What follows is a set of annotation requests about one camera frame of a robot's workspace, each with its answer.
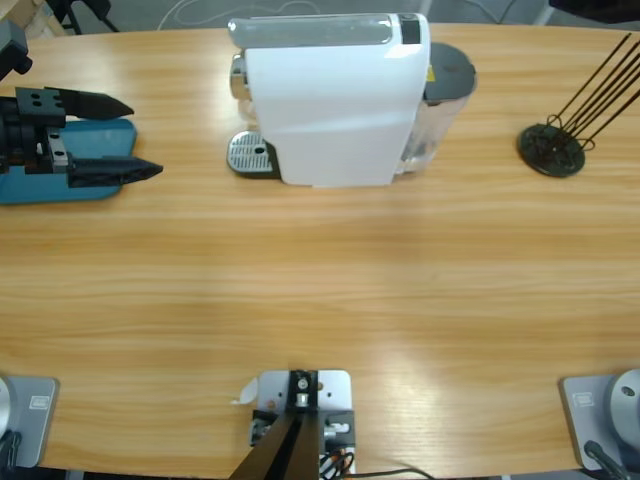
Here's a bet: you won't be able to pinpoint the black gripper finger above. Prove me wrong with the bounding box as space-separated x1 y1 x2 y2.
547 0 640 25

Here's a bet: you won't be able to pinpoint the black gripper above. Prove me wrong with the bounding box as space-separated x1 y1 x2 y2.
0 86 165 190

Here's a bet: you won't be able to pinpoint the white capsule coffee machine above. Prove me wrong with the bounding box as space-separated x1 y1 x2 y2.
227 12 432 190

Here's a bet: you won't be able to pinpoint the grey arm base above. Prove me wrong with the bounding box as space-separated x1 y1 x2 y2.
0 375 60 470
558 368 640 472

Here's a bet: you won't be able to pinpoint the teal plastic tray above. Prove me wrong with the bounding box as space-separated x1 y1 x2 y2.
0 117 139 206

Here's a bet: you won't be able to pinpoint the black chair legs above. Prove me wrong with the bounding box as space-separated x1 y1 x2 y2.
47 0 121 35

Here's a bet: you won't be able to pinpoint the metal drip tray grate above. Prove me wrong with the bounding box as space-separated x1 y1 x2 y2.
227 130 281 180

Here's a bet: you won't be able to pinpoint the beige wooden crate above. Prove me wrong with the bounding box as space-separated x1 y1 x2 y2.
0 0 66 44

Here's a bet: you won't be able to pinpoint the black capsule holder with rods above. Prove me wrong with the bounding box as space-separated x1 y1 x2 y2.
517 32 640 179

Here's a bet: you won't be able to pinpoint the clear water tank black lid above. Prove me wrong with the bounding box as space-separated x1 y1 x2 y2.
394 42 479 176

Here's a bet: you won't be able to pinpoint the white tape piece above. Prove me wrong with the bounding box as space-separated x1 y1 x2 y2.
229 377 260 407

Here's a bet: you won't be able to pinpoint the white mounting block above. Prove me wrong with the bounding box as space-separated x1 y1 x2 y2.
249 368 359 476

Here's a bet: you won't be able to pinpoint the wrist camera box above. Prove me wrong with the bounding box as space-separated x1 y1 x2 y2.
0 19 34 81

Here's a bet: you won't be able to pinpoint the white floor cable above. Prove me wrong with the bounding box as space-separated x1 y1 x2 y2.
158 0 324 29

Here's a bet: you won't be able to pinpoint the black base cable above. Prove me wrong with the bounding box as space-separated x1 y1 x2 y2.
0 430 24 471
583 439 634 480

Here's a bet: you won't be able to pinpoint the orange wire bundle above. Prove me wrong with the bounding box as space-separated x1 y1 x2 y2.
319 446 357 479

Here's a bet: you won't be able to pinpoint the thin black cable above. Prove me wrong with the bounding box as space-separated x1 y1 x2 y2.
349 467 434 480

